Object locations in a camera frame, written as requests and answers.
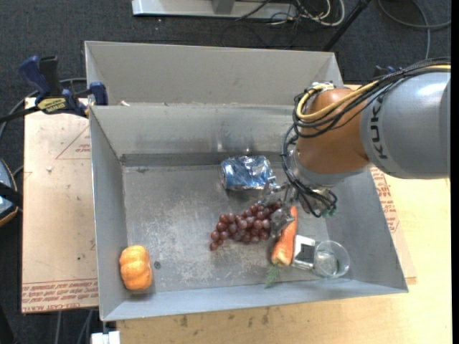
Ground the brown cardboard board, red print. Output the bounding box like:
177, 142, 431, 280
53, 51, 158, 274
20, 84, 419, 315

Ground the orange carrot with green leaves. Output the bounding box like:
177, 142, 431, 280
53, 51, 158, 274
264, 205, 299, 289

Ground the small white and black box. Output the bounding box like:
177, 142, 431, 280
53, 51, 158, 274
290, 234, 317, 270

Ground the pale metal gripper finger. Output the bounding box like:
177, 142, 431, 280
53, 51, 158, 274
263, 176, 290, 206
269, 207, 297, 239

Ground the crushed blue drink can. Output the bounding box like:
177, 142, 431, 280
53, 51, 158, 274
219, 154, 276, 192

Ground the purple grape bunch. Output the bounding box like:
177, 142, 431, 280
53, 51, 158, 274
209, 200, 284, 252

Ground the small orange pumpkin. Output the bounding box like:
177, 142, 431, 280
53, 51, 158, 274
118, 244, 154, 292

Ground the grey metal bin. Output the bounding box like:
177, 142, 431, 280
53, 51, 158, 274
84, 40, 410, 323

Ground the clear glass cup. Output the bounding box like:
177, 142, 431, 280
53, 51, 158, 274
312, 239, 351, 280

